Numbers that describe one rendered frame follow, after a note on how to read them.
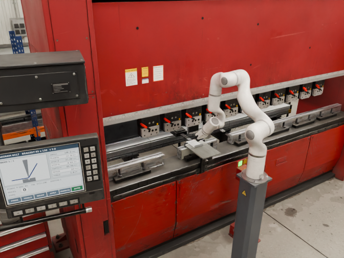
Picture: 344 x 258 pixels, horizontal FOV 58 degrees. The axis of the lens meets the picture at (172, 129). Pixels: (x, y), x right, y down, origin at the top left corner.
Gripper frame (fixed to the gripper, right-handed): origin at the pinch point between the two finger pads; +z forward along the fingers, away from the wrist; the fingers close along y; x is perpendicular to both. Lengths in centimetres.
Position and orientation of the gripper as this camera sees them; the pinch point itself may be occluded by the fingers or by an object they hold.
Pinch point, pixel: (198, 138)
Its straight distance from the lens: 261.3
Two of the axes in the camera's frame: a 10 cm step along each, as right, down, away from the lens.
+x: 3.8, 8.6, -3.3
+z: -3.3, 4.6, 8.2
